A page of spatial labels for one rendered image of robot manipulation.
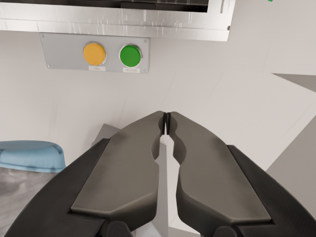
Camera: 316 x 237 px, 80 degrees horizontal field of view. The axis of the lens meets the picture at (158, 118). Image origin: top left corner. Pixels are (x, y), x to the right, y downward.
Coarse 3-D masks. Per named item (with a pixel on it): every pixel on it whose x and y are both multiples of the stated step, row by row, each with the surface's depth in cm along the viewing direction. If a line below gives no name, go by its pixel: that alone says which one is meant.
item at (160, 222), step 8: (104, 128) 55; (112, 128) 56; (104, 136) 52; (160, 144) 59; (160, 152) 55; (160, 160) 52; (160, 168) 50; (160, 176) 47; (160, 184) 45; (160, 192) 43; (160, 200) 41; (160, 208) 40; (160, 216) 38; (152, 224) 36; (160, 224) 37; (136, 232) 40; (144, 232) 38; (152, 232) 36; (160, 232) 35; (168, 232) 36
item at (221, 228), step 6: (114, 222) 5; (120, 222) 6; (108, 228) 5; (114, 228) 5; (120, 228) 5; (126, 228) 5; (222, 228) 5; (228, 228) 5; (108, 234) 5; (114, 234) 5; (120, 234) 5; (126, 234) 5; (216, 234) 5; (222, 234) 5; (228, 234) 5; (234, 234) 5
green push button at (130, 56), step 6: (126, 48) 36; (132, 48) 36; (120, 54) 36; (126, 54) 36; (132, 54) 36; (138, 54) 36; (126, 60) 37; (132, 60) 37; (138, 60) 37; (132, 66) 37
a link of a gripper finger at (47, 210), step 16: (96, 144) 9; (80, 160) 8; (96, 160) 8; (64, 176) 7; (80, 176) 7; (48, 192) 6; (64, 192) 6; (32, 208) 6; (48, 208) 6; (64, 208) 6; (16, 224) 5; (32, 224) 5; (48, 224) 5; (64, 224) 5; (80, 224) 5; (96, 224) 5
